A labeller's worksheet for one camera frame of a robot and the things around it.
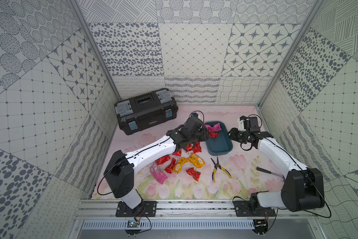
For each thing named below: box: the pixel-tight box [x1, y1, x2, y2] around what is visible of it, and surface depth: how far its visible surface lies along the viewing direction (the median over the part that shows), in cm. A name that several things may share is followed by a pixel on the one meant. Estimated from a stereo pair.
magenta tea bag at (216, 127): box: [204, 122, 223, 132], surface depth 104 cm
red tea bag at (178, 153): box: [172, 148, 183, 157], surface depth 95 cm
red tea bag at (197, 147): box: [191, 141, 202, 154], surface depth 95 cm
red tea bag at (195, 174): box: [185, 167, 202, 182], surface depth 85 cm
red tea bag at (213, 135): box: [208, 130, 219, 139], surface depth 103 cm
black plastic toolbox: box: [113, 88, 179, 135], surface depth 100 cm
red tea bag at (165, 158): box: [155, 154, 171, 166], surface depth 90 cm
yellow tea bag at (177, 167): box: [173, 156, 190, 174], surface depth 87 cm
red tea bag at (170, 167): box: [165, 157, 177, 174], surface depth 88 cm
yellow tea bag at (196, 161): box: [187, 152, 206, 169], surface depth 90 cm
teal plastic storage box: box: [204, 120, 234, 156], surface depth 103 cm
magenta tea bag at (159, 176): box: [149, 163, 168, 185], surface depth 84 cm
